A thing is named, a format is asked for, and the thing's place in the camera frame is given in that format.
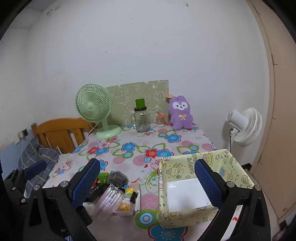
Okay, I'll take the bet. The grey striped bedding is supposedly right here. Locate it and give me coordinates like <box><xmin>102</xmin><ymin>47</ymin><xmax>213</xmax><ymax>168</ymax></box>
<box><xmin>20</xmin><ymin>138</ymin><xmax>62</xmax><ymax>193</ymax></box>

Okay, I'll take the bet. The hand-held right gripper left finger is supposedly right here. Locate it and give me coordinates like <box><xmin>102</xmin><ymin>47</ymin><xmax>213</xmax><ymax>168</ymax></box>
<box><xmin>23</xmin><ymin>158</ymin><xmax>101</xmax><ymax>241</ymax></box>

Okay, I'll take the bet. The green desk fan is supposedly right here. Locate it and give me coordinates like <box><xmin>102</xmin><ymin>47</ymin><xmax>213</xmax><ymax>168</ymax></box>
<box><xmin>75</xmin><ymin>84</ymin><xmax>122</xmax><ymax>139</ymax></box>

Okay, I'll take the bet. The yellow printed paper box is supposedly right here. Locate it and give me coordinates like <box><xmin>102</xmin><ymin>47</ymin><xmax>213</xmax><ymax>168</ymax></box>
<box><xmin>157</xmin><ymin>149</ymin><xmax>255</xmax><ymax>229</ymax></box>

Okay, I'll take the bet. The glass jar with green lid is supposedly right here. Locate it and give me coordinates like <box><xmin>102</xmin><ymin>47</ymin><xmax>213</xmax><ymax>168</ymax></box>
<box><xmin>131</xmin><ymin>98</ymin><xmax>151</xmax><ymax>133</ymax></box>

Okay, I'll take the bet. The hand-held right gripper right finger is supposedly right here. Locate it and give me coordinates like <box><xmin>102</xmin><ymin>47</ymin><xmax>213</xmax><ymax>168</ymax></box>
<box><xmin>194</xmin><ymin>159</ymin><xmax>271</xmax><ymax>241</ymax></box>

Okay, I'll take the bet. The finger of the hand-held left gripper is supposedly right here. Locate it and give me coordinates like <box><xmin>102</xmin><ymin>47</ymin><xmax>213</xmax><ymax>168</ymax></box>
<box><xmin>2</xmin><ymin>159</ymin><xmax>47</xmax><ymax>209</ymax></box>

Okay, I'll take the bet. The beige wooden door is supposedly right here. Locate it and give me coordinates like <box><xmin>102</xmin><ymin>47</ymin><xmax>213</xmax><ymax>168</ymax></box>
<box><xmin>245</xmin><ymin>0</ymin><xmax>296</xmax><ymax>223</ymax></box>

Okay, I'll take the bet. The black plastic object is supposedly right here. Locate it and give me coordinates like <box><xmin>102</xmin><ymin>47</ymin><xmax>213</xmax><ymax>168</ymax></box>
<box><xmin>84</xmin><ymin>183</ymin><xmax>105</xmax><ymax>203</ymax></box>

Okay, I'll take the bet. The green and orange carton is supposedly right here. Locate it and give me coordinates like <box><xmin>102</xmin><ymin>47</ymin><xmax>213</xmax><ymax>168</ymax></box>
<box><xmin>96</xmin><ymin>172</ymin><xmax>110</xmax><ymax>186</ymax></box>

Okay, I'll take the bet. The clear plastic cup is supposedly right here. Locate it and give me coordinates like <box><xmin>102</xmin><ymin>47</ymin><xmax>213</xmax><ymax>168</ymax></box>
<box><xmin>89</xmin><ymin>183</ymin><xmax>126</xmax><ymax>219</ymax></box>

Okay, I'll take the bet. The white standing fan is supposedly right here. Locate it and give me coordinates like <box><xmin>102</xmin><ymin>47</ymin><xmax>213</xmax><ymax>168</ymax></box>
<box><xmin>222</xmin><ymin>107</ymin><xmax>263</xmax><ymax>151</ymax></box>

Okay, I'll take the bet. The grey drawstring pouch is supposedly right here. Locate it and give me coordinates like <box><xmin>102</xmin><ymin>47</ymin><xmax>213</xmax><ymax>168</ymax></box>
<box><xmin>109</xmin><ymin>171</ymin><xmax>129</xmax><ymax>187</ymax></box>

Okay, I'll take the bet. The small jar with orange lid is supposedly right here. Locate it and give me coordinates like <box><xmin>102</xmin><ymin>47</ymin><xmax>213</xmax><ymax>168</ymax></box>
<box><xmin>155</xmin><ymin>112</ymin><xmax>166</xmax><ymax>127</ymax></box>

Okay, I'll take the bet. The wooden chair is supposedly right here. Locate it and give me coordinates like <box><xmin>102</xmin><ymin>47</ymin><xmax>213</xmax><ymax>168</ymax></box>
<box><xmin>31</xmin><ymin>117</ymin><xmax>93</xmax><ymax>154</ymax></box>

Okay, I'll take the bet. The purple plush rabbit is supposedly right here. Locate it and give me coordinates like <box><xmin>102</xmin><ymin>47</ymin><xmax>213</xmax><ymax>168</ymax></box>
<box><xmin>165</xmin><ymin>94</ymin><xmax>194</xmax><ymax>131</ymax></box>

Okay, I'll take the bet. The roll of trash bags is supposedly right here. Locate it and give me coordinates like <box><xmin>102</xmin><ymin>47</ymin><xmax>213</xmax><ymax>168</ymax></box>
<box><xmin>128</xmin><ymin>182</ymin><xmax>142</xmax><ymax>210</ymax></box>

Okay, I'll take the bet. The green printed board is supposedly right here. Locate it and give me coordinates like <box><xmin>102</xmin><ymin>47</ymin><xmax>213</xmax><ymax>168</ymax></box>
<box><xmin>105</xmin><ymin>80</ymin><xmax>169</xmax><ymax>127</ymax></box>

